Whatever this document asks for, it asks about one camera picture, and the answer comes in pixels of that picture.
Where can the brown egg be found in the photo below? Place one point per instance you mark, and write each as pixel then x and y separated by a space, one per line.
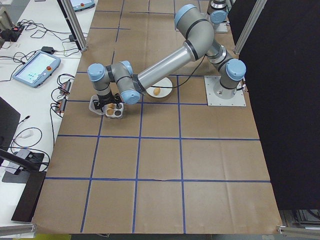
pixel 157 91
pixel 110 106

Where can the silver arm base connector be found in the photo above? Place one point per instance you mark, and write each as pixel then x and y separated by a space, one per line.
pixel 243 86

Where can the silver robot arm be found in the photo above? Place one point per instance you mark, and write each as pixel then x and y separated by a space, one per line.
pixel 170 65
pixel 218 17

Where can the white egg tray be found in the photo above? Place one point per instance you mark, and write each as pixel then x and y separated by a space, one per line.
pixel 113 110

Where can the white round plate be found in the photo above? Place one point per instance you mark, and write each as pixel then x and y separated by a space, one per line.
pixel 163 93

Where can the small black usb adapter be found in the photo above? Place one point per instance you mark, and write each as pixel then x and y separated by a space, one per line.
pixel 60 106
pixel 65 87

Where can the white side desk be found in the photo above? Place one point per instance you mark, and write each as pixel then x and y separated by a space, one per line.
pixel 37 112

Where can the black power adapter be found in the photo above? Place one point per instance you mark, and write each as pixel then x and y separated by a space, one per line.
pixel 72 38
pixel 48 49

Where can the blue grey teach pendant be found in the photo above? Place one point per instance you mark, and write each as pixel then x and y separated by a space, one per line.
pixel 35 68
pixel 82 5

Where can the small white device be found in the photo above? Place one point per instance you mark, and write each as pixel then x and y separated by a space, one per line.
pixel 26 133

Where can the black monitor stand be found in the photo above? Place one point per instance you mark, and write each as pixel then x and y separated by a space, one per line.
pixel 38 158

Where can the silver hub box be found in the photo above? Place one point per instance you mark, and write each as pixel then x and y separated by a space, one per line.
pixel 22 153

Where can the black monitor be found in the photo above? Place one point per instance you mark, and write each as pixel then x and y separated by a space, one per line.
pixel 7 122

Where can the black power strip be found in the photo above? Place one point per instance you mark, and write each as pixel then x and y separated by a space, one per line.
pixel 18 29

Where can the black box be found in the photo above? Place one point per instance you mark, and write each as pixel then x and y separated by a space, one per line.
pixel 8 36

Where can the black flat panel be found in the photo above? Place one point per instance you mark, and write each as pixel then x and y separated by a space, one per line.
pixel 27 200

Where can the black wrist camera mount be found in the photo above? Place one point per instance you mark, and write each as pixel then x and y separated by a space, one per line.
pixel 98 106

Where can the tall aluminium post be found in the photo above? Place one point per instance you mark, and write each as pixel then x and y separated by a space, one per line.
pixel 74 27

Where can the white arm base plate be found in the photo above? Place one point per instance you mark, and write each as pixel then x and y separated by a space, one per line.
pixel 212 100
pixel 221 28

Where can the aluminium V-shaped frame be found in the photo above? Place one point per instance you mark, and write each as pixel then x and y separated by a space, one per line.
pixel 250 26

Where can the aluminium frame bar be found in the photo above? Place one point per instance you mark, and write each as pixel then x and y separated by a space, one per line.
pixel 17 231
pixel 285 228

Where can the black frame cover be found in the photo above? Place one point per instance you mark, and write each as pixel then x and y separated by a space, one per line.
pixel 287 112

